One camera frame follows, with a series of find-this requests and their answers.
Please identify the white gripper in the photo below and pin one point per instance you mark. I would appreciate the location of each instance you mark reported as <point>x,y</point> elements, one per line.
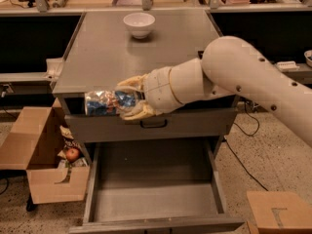
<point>159,90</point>

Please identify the crushed redbull can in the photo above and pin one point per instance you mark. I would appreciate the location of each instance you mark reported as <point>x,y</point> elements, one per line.
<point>102,103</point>

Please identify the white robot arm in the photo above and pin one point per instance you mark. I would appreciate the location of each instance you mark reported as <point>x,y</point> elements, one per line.
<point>228,66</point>

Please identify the grey drawer cabinet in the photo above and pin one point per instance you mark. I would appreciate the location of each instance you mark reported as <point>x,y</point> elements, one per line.
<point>104,53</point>

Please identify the closed grey upper drawer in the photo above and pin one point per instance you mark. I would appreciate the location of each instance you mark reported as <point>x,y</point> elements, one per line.
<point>183,123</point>

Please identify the open grey bottom drawer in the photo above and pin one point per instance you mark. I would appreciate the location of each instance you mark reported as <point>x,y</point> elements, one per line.
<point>162,186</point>

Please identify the white ceramic bowl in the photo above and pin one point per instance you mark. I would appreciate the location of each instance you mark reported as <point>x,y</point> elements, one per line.
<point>140,25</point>

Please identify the red apple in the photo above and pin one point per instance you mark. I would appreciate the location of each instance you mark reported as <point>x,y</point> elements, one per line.
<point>72,154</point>

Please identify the open cardboard box left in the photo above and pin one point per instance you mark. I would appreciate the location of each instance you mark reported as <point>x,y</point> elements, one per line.
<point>37,144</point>

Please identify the white power strip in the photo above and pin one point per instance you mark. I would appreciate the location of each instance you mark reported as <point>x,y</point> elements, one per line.
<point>287,65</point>

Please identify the cardboard box bottom right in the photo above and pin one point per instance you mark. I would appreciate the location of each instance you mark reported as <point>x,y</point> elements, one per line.
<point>277,212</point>

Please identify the black drawer handle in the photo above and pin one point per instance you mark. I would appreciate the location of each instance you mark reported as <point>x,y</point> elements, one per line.
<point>153,125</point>

